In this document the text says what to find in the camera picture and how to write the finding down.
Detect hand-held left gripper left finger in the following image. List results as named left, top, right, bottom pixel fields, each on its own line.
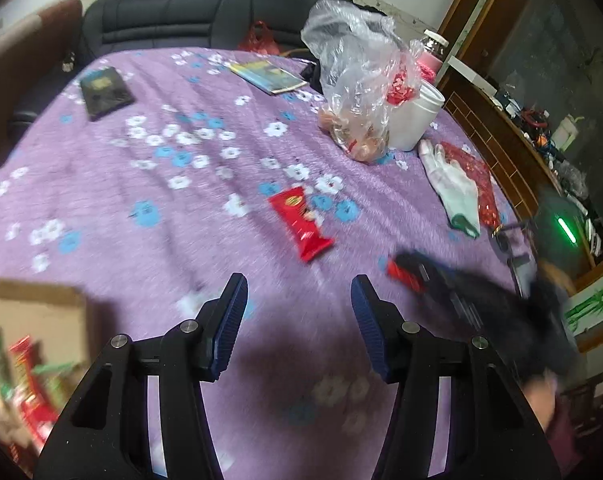
left=34, top=272, right=249, bottom=480

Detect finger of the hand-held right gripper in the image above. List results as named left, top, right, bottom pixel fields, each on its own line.
left=394, top=251, right=453, bottom=302

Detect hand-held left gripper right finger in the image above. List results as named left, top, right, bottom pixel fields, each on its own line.
left=350, top=275, right=562, bottom=480

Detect small red snack packet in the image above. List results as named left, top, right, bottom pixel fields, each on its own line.
left=387, top=257, right=425, bottom=294

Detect long red snack packet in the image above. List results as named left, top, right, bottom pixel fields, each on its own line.
left=268, top=186, right=335, bottom=264

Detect brown cardboard box tray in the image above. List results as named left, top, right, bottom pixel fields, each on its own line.
left=0, top=280, right=90, bottom=473

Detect person's right forearm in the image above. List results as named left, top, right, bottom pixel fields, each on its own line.
left=545, top=395, right=585, bottom=467

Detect person's right hand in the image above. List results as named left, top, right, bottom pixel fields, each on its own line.
left=526, top=375, right=566, bottom=430

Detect eyeglasses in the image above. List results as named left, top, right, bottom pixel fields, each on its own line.
left=489, top=220, right=535, bottom=267

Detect bamboo print box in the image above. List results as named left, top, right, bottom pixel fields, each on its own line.
left=563, top=272, right=603, bottom=337

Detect white work glove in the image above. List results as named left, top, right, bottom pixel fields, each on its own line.
left=418, top=140, right=482, bottom=239

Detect red patterned envelope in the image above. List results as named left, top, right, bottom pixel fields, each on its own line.
left=440, top=141, right=503, bottom=232

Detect purple floral tablecloth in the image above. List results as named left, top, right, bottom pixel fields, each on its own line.
left=0, top=47, right=547, bottom=480

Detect white foam cup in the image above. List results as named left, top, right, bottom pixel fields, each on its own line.
left=388, top=82, right=445, bottom=152

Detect clear plastic bag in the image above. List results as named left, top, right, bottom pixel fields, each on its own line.
left=301, top=0, right=427, bottom=163

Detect plain red snack packet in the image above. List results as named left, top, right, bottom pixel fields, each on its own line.
left=18, top=395, right=58, bottom=442

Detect pink bottle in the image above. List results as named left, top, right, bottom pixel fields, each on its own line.
left=415, top=29, right=450, bottom=85

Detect black bag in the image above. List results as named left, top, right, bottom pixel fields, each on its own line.
left=298, top=57, right=325, bottom=92

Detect wooden glass cabinet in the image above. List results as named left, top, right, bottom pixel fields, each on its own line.
left=435, top=0, right=603, bottom=353

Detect blue yellow booklet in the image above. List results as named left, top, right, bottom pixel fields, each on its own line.
left=228, top=60, right=308, bottom=96

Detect red plastic bag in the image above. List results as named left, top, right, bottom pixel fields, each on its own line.
left=238, top=21, right=281, bottom=55

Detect black leather sofa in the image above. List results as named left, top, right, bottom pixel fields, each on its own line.
left=8, top=0, right=332, bottom=128

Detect brown armchair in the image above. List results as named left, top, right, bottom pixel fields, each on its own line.
left=0, top=0, right=85, bottom=173

